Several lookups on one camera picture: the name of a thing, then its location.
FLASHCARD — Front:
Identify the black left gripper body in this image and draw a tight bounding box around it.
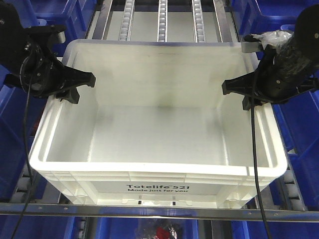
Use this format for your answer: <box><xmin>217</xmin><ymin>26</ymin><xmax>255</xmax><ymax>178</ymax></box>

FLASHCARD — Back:
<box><xmin>4</xmin><ymin>24</ymin><xmax>71</xmax><ymax>98</ymax></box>

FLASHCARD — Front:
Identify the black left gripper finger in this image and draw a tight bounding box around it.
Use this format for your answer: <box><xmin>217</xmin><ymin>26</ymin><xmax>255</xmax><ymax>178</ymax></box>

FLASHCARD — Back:
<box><xmin>65</xmin><ymin>67</ymin><xmax>96</xmax><ymax>88</ymax></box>
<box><xmin>56</xmin><ymin>88</ymin><xmax>80</xmax><ymax>104</ymax></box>

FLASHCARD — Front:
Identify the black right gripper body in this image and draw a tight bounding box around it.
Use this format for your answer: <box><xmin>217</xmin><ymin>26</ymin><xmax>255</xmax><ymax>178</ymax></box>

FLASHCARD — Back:
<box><xmin>251</xmin><ymin>45</ymin><xmax>319</xmax><ymax>104</ymax></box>

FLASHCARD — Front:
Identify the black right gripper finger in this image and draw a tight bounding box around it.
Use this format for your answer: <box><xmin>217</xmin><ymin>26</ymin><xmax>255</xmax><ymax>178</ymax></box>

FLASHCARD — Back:
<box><xmin>222</xmin><ymin>72</ymin><xmax>255</xmax><ymax>95</ymax></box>
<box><xmin>242</xmin><ymin>96</ymin><xmax>261</xmax><ymax>111</ymax></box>

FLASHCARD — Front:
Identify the white plastic tote bin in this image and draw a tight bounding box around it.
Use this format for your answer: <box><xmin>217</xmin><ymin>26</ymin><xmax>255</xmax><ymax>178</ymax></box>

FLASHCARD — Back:
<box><xmin>30</xmin><ymin>39</ymin><xmax>288</xmax><ymax>209</ymax></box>

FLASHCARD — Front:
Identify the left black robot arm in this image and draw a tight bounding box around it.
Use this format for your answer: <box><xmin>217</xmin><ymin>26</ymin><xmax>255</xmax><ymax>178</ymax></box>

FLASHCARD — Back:
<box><xmin>0</xmin><ymin>0</ymin><xmax>96</xmax><ymax>104</ymax></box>

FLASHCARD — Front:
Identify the blue bin right front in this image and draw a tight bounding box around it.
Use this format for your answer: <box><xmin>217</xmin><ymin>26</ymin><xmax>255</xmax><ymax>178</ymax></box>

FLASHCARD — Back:
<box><xmin>272</xmin><ymin>91</ymin><xmax>319</xmax><ymax>211</ymax></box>

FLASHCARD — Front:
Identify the blue bin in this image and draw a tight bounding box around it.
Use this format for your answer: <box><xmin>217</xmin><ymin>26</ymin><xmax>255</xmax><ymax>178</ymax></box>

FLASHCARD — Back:
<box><xmin>0</xmin><ymin>82</ymin><xmax>50</xmax><ymax>202</ymax></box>
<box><xmin>230</xmin><ymin>0</ymin><xmax>318</xmax><ymax>38</ymax></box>
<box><xmin>29</xmin><ymin>0</ymin><xmax>98</xmax><ymax>58</ymax></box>
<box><xmin>272</xmin><ymin>91</ymin><xmax>319</xmax><ymax>211</ymax></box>

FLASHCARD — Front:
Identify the blue bin left rear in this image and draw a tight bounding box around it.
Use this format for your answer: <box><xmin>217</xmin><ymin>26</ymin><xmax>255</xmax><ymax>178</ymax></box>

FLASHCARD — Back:
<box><xmin>29</xmin><ymin>0</ymin><xmax>98</xmax><ymax>58</ymax></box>

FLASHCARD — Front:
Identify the blue bin right rear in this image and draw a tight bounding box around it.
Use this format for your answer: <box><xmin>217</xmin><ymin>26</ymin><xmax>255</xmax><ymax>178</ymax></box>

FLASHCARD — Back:
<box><xmin>230</xmin><ymin>0</ymin><xmax>318</xmax><ymax>38</ymax></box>

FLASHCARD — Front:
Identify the blue bin left front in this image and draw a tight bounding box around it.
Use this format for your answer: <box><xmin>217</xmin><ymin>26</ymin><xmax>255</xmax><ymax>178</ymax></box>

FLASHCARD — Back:
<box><xmin>0</xmin><ymin>82</ymin><xmax>50</xmax><ymax>202</ymax></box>

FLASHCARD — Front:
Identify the steel shelf front bar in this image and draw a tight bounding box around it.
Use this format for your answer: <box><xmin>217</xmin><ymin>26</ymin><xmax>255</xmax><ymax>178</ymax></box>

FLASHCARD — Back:
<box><xmin>0</xmin><ymin>203</ymin><xmax>319</xmax><ymax>223</ymax></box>

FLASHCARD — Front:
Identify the blue bin lower shelf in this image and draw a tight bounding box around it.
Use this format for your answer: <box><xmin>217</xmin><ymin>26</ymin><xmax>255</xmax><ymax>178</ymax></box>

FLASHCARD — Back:
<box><xmin>94</xmin><ymin>218</ymin><xmax>199</xmax><ymax>239</ymax></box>

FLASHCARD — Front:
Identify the right front roller strip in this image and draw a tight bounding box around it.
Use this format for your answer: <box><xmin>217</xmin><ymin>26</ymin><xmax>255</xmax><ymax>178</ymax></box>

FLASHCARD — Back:
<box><xmin>280</xmin><ymin>169</ymin><xmax>307</xmax><ymax>211</ymax></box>

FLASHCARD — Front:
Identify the roller strip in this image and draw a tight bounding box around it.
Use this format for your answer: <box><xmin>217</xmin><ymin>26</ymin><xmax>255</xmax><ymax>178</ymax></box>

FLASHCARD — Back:
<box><xmin>280</xmin><ymin>169</ymin><xmax>307</xmax><ymax>211</ymax></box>
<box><xmin>10</xmin><ymin>165</ymin><xmax>33</xmax><ymax>203</ymax></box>

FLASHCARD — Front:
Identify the left front roller strip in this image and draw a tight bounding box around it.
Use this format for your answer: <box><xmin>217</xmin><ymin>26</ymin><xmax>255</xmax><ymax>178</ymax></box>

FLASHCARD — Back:
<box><xmin>10</xmin><ymin>165</ymin><xmax>33</xmax><ymax>203</ymax></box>

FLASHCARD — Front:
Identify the red black item in bag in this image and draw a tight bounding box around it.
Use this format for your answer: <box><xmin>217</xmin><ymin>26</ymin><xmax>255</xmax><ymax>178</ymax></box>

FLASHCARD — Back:
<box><xmin>150</xmin><ymin>223</ymin><xmax>184</xmax><ymax>239</ymax></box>

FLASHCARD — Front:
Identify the black right cable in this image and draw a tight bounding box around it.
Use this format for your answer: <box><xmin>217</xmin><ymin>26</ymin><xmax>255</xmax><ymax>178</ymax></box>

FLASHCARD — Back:
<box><xmin>250</xmin><ymin>72</ymin><xmax>274</xmax><ymax>239</ymax></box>

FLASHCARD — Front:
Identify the black cable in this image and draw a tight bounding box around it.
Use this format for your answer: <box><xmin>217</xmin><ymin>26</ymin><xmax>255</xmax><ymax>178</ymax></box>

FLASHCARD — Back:
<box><xmin>8</xmin><ymin>77</ymin><xmax>34</xmax><ymax>239</ymax></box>
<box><xmin>250</xmin><ymin>72</ymin><xmax>274</xmax><ymax>239</ymax></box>

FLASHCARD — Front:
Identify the black left cable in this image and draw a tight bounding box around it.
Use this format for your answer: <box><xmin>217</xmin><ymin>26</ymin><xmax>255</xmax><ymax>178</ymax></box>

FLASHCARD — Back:
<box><xmin>8</xmin><ymin>77</ymin><xmax>34</xmax><ymax>239</ymax></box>

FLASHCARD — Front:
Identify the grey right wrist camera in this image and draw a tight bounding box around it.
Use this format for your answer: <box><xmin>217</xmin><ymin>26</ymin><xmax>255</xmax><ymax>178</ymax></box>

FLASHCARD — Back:
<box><xmin>241</xmin><ymin>34</ymin><xmax>265</xmax><ymax>53</ymax></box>

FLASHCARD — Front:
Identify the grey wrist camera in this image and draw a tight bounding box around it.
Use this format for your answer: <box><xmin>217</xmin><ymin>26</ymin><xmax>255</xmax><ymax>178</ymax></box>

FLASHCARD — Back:
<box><xmin>241</xmin><ymin>34</ymin><xmax>265</xmax><ymax>53</ymax></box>
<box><xmin>53</xmin><ymin>31</ymin><xmax>66</xmax><ymax>44</ymax></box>

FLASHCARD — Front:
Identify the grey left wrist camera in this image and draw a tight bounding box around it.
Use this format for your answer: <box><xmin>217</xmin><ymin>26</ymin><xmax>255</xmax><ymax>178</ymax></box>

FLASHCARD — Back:
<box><xmin>53</xmin><ymin>31</ymin><xmax>66</xmax><ymax>44</ymax></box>

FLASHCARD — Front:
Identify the left roller track rail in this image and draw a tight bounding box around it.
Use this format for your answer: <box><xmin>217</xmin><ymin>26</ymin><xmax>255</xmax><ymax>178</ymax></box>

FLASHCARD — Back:
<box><xmin>118</xmin><ymin>0</ymin><xmax>135</xmax><ymax>41</ymax></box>

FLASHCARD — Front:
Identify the roller track rail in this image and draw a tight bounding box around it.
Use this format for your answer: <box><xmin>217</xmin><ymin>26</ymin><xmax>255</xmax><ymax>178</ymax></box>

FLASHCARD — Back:
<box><xmin>157</xmin><ymin>0</ymin><xmax>168</xmax><ymax>42</ymax></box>
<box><xmin>191</xmin><ymin>0</ymin><xmax>205</xmax><ymax>43</ymax></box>
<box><xmin>118</xmin><ymin>0</ymin><xmax>135</xmax><ymax>41</ymax></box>

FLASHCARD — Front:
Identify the right roller track rail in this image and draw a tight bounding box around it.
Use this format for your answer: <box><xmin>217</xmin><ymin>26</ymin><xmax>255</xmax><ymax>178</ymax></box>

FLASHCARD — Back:
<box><xmin>191</xmin><ymin>0</ymin><xmax>205</xmax><ymax>43</ymax></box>

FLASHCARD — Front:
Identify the centre roller track rail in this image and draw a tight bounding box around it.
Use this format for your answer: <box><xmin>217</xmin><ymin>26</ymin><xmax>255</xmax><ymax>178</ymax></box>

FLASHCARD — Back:
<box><xmin>157</xmin><ymin>0</ymin><xmax>168</xmax><ymax>42</ymax></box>

